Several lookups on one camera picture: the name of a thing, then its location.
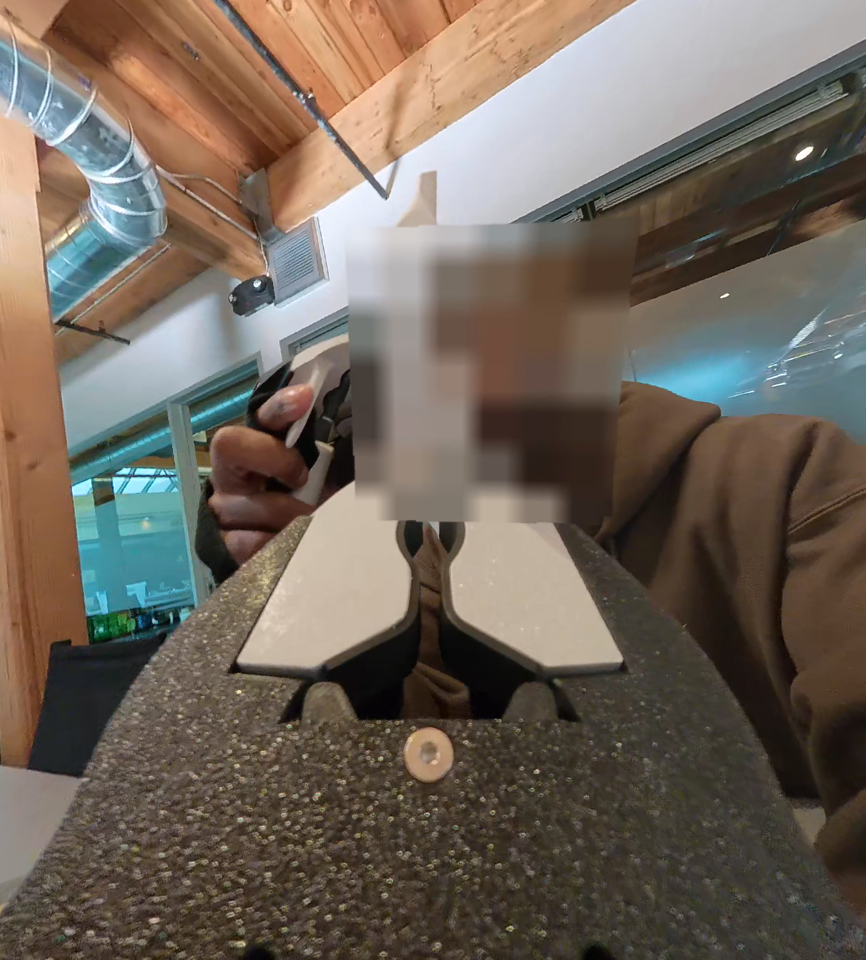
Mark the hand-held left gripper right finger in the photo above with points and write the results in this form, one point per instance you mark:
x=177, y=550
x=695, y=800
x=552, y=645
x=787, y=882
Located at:
x=530, y=592

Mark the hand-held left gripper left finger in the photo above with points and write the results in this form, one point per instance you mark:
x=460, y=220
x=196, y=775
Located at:
x=335, y=592

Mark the person's right hand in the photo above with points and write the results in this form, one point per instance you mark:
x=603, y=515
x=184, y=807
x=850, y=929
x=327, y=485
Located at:
x=253, y=480

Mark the person's brown jacket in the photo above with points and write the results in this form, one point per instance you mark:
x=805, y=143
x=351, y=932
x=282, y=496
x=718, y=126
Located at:
x=740, y=562

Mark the black office chair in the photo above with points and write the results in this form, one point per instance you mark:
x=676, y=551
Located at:
x=88, y=705

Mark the wooden column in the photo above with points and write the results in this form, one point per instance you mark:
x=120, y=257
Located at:
x=13, y=375

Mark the black ceiling pipe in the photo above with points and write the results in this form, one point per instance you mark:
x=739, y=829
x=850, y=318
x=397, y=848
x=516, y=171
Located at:
x=298, y=90

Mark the wall vent grille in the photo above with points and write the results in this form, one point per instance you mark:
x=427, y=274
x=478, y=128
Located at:
x=296, y=259

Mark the silver elbow ventilation duct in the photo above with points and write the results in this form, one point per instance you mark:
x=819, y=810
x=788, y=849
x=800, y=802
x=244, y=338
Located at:
x=103, y=165

